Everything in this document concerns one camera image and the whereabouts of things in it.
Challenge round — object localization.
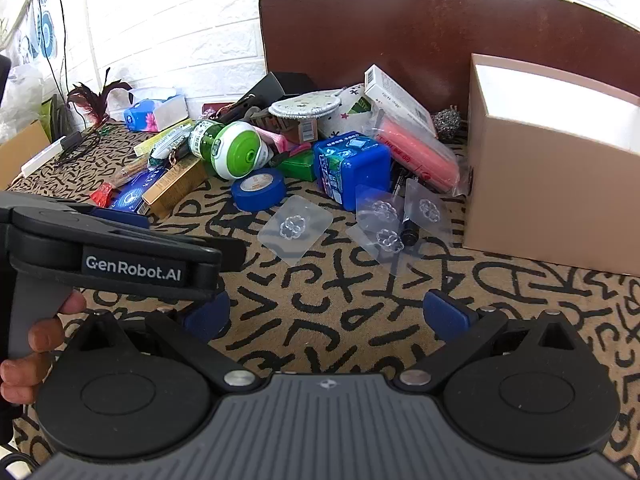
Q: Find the green small box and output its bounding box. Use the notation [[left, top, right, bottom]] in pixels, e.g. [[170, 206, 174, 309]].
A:
[[274, 152, 319, 182]]

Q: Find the pink sticks plastic packet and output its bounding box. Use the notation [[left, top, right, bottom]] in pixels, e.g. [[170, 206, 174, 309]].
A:
[[372, 109, 462, 194]]

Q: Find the dark blue flat box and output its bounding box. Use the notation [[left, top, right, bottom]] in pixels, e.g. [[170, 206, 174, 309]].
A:
[[107, 167, 169, 214]]

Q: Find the brown patterned cloth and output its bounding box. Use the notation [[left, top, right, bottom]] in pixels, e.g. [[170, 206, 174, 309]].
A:
[[0, 122, 640, 480]]

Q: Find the beige cardboard box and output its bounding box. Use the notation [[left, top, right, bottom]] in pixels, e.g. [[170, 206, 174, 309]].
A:
[[462, 53, 640, 278]]

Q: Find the blue swirl wall sticker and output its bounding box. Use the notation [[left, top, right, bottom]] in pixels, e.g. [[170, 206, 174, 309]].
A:
[[14, 0, 60, 67]]

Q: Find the black wall cable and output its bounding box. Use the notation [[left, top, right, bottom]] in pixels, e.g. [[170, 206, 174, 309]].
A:
[[44, 0, 71, 113]]

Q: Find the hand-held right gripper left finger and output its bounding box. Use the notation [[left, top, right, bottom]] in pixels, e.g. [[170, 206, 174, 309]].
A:
[[60, 291, 264, 395]]

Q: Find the black open box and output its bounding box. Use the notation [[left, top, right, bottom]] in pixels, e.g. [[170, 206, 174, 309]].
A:
[[234, 72, 317, 112]]

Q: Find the blue tape roll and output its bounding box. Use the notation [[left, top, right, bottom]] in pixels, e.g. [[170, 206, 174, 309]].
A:
[[231, 167, 287, 213]]

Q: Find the white plastic bag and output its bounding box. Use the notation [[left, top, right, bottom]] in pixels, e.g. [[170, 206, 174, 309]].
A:
[[0, 64, 44, 147]]

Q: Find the pink white packet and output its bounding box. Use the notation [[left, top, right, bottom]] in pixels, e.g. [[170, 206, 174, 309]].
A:
[[254, 126, 312, 157]]

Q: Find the black cylinder pen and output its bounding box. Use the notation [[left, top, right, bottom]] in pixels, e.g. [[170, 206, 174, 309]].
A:
[[396, 169, 422, 247]]

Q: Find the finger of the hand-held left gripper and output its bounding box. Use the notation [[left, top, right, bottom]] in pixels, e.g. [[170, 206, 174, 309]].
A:
[[89, 204, 152, 230], [197, 236, 247, 264]]

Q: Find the brown wooden headboard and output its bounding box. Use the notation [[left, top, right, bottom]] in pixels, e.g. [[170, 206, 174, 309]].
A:
[[258, 0, 640, 128]]

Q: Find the steel wool scrubber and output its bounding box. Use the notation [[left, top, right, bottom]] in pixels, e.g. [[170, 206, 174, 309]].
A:
[[430, 106, 464, 139]]

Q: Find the blue plastic box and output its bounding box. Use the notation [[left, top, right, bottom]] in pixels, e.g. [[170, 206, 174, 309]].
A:
[[313, 131, 392, 212]]

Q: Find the white slim box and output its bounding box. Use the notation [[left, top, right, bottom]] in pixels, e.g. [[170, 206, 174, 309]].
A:
[[22, 135, 69, 179]]

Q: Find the red wrapper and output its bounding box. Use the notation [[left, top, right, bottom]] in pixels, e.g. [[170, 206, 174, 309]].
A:
[[91, 182, 117, 209]]

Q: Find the white green round heater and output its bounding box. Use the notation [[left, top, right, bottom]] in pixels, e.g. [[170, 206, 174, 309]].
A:
[[211, 121, 272, 181]]

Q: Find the clear adhesive hook pad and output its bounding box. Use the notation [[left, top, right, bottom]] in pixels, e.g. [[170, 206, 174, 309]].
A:
[[257, 195, 335, 267], [403, 178, 454, 242], [355, 185, 402, 226], [346, 222, 417, 262]]

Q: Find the brown cardboard carton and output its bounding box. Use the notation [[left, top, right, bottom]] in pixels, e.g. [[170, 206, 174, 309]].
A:
[[0, 119, 52, 191]]

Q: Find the yellow green packet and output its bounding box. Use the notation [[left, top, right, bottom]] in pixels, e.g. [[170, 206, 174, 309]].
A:
[[133, 119, 197, 157]]

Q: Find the white long carton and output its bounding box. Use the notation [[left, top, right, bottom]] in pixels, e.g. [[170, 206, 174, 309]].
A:
[[363, 64, 439, 137]]

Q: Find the brown sticks packet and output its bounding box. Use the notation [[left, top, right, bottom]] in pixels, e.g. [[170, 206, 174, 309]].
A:
[[106, 157, 152, 189]]

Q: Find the person's left hand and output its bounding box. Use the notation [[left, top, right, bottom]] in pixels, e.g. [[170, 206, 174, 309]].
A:
[[0, 290, 89, 407]]

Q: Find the white star print cloth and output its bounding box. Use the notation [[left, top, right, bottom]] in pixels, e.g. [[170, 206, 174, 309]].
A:
[[319, 84, 382, 142]]

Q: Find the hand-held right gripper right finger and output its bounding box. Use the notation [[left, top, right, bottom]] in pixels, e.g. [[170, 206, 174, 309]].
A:
[[393, 289, 595, 392]]

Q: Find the small brown carton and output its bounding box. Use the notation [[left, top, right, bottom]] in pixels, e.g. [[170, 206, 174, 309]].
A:
[[294, 120, 321, 144]]

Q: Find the blue floral tissue packet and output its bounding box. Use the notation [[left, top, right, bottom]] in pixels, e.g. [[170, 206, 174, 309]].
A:
[[123, 94, 189, 134]]

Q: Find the gold flat box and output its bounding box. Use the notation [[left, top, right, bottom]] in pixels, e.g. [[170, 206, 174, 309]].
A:
[[141, 157, 209, 219]]

